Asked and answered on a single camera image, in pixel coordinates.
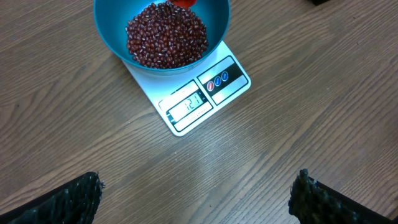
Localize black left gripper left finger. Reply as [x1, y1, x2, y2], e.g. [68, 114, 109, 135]
[1, 172, 104, 224]

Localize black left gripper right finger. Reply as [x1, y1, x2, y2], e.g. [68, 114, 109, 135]
[288, 169, 395, 224]

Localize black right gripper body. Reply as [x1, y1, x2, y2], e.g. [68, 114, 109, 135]
[310, 0, 329, 6]

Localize red measuring scoop blue handle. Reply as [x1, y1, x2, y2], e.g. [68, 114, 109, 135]
[169, 0, 197, 9]

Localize white digital kitchen scale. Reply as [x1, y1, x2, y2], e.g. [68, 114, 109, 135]
[125, 42, 251, 136]

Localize red beans in bowl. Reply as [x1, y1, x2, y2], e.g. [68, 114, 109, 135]
[125, 1, 210, 69]

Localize blue plastic bowl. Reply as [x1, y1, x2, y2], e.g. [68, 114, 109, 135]
[93, 0, 231, 75]

